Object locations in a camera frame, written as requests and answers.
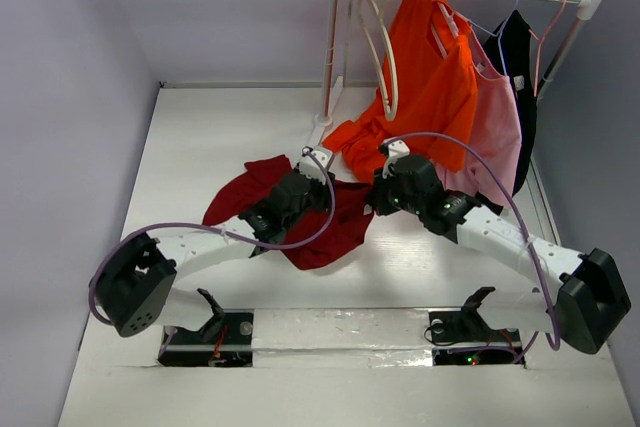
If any white plastic hanger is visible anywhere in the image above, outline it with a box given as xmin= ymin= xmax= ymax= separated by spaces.
xmin=426 ymin=1 xmax=468 ymax=60

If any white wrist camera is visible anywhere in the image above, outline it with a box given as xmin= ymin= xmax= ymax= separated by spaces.
xmin=295 ymin=146 xmax=334 ymax=185
xmin=379 ymin=139 xmax=410 ymax=179

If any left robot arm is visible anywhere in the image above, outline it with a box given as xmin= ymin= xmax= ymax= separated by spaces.
xmin=88 ymin=168 xmax=336 ymax=342

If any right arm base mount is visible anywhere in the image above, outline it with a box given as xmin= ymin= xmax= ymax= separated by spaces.
xmin=423 ymin=287 xmax=524 ymax=367

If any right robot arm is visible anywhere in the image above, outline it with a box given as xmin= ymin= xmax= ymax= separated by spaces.
xmin=370 ymin=154 xmax=631 ymax=354

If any blue wire hanger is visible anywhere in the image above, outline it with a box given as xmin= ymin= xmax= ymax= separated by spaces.
xmin=462 ymin=0 xmax=521 ymax=79

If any beige wooden hanger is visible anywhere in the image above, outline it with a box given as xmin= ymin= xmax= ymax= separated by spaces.
xmin=356 ymin=0 xmax=399 ymax=122

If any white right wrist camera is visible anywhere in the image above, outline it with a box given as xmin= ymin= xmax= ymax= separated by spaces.
xmin=379 ymin=139 xmax=410 ymax=179

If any pink t shirt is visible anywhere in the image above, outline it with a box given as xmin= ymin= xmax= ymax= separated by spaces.
xmin=436 ymin=34 xmax=522 ymax=207

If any orange t shirt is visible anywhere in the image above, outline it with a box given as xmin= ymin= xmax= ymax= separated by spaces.
xmin=323 ymin=0 xmax=478 ymax=183

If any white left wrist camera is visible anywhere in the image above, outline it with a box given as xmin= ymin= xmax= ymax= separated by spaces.
xmin=295 ymin=146 xmax=334 ymax=185

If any dark red t shirt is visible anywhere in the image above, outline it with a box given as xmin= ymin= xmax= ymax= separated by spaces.
xmin=202 ymin=155 xmax=374 ymax=270

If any black t shirt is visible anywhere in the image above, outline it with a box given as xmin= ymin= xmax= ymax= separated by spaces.
xmin=476 ymin=11 xmax=537 ymax=212

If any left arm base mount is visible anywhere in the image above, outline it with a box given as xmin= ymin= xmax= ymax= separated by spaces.
xmin=157 ymin=288 xmax=254 ymax=368

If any pink wire hanger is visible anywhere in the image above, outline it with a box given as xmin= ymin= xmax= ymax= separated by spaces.
xmin=529 ymin=0 xmax=568 ymax=98

